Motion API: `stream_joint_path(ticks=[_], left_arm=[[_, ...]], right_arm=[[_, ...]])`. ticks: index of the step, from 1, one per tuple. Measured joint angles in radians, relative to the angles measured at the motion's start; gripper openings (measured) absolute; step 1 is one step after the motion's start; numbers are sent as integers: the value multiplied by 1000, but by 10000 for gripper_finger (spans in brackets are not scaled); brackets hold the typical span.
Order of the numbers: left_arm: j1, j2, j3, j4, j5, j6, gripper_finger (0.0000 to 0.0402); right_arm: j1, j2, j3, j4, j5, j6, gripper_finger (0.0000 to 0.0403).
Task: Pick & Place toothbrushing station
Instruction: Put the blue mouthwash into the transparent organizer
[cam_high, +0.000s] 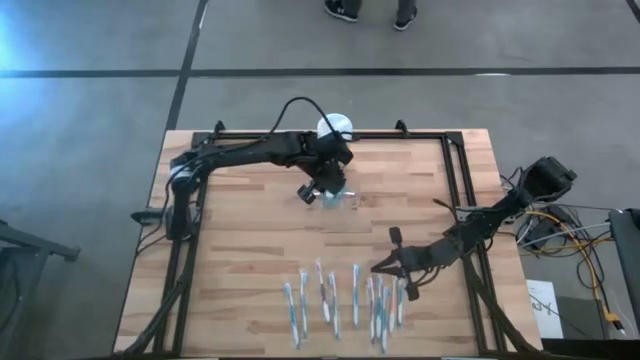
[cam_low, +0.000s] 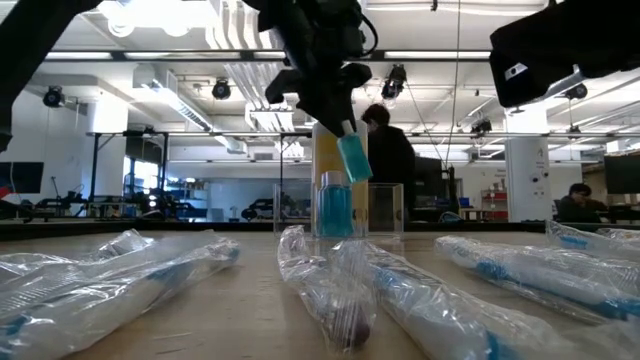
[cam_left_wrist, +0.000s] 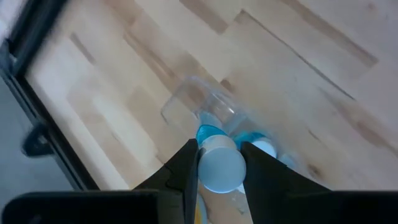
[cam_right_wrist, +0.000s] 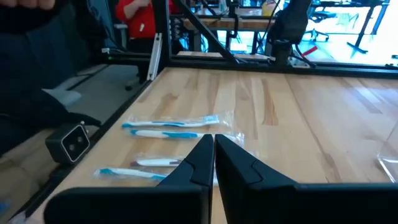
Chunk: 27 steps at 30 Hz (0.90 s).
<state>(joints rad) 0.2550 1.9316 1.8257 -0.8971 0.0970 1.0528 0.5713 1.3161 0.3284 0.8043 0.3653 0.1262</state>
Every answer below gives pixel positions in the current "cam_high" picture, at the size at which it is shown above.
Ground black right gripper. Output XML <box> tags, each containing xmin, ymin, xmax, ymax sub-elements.
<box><xmin>372</xmin><ymin>227</ymin><xmax>464</xmax><ymax>302</ymax></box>

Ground white paper sheet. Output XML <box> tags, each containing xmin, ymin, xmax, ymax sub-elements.
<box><xmin>525</xmin><ymin>278</ymin><xmax>566</xmax><ymax>341</ymax></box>

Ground white cable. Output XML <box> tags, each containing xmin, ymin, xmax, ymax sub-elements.
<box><xmin>519</xmin><ymin>222</ymin><xmax>612</xmax><ymax>249</ymax></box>

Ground black power adapter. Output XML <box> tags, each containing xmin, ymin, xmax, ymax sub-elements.
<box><xmin>528</xmin><ymin>219</ymin><xmax>551</xmax><ymax>242</ymax></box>

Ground person's foot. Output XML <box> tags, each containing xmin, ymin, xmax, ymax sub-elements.
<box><xmin>393</xmin><ymin>0</ymin><xmax>419</xmax><ymax>31</ymax></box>
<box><xmin>324</xmin><ymin>0</ymin><xmax>360</xmax><ymax>23</ymax></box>

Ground clear acrylic organizer box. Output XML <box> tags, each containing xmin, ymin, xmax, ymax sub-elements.
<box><xmin>302</xmin><ymin>185</ymin><xmax>363</xmax><ymax>218</ymax></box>

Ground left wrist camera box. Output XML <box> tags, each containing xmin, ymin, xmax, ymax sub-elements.
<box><xmin>317</xmin><ymin>133</ymin><xmax>355</xmax><ymax>164</ymax></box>

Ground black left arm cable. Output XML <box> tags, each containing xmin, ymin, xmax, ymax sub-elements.
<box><xmin>268</xmin><ymin>96</ymin><xmax>347</xmax><ymax>147</ymax></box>

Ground black metal stand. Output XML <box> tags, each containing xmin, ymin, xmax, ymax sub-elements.
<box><xmin>0</xmin><ymin>218</ymin><xmax>82</xmax><ymax>360</ymax></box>

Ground yellow cable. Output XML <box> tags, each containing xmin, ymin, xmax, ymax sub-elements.
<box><xmin>542</xmin><ymin>212</ymin><xmax>619</xmax><ymax>324</ymax></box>

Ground black side bracket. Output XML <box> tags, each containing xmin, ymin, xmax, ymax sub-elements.
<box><xmin>130</xmin><ymin>208</ymin><xmax>166</xmax><ymax>226</ymax></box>

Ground orange white toothbrush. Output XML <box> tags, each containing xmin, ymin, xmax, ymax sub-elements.
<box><xmin>390</xmin><ymin>277</ymin><xmax>401</xmax><ymax>335</ymax></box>

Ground dark grey case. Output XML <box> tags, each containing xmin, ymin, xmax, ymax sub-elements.
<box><xmin>607</xmin><ymin>207</ymin><xmax>640</xmax><ymax>346</ymax></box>

